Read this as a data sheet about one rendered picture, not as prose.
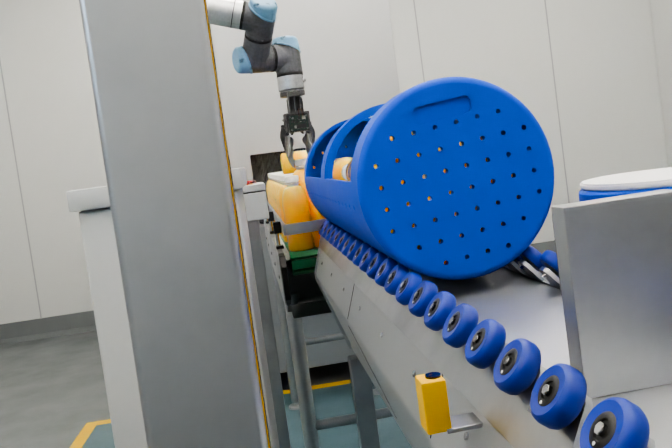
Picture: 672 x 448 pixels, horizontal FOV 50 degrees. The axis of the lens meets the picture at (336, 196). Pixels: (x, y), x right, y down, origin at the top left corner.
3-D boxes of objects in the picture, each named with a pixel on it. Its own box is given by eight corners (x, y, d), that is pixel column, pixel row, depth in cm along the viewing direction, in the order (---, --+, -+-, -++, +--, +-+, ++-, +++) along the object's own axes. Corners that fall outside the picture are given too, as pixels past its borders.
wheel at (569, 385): (575, 368, 47) (600, 383, 47) (547, 351, 52) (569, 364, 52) (542, 429, 47) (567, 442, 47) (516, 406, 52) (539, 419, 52)
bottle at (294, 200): (315, 245, 205) (306, 180, 204) (311, 248, 198) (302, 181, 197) (291, 248, 206) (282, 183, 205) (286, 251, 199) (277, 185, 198)
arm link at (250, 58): (233, 29, 194) (271, 28, 199) (229, 64, 202) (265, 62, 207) (243, 45, 190) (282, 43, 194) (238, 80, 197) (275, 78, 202)
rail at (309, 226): (287, 235, 197) (285, 224, 197) (287, 235, 198) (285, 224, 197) (428, 214, 202) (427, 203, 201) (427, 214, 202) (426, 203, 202)
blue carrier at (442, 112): (386, 305, 99) (334, 103, 97) (319, 241, 186) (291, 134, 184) (576, 250, 102) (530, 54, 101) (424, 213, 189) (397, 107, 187)
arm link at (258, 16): (93, -46, 185) (280, -8, 192) (93, -7, 193) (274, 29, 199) (80, -26, 177) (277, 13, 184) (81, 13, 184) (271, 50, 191)
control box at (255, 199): (233, 224, 198) (228, 187, 197) (234, 219, 218) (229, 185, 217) (269, 218, 199) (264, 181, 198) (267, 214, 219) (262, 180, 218)
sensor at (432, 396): (428, 437, 62) (421, 382, 61) (420, 425, 64) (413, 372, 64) (514, 421, 62) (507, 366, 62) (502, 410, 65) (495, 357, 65)
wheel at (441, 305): (447, 291, 77) (462, 300, 77) (436, 284, 81) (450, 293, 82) (426, 328, 77) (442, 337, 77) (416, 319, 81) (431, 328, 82)
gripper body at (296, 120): (285, 134, 199) (279, 91, 199) (284, 136, 208) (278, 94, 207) (312, 131, 200) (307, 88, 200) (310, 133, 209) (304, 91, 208)
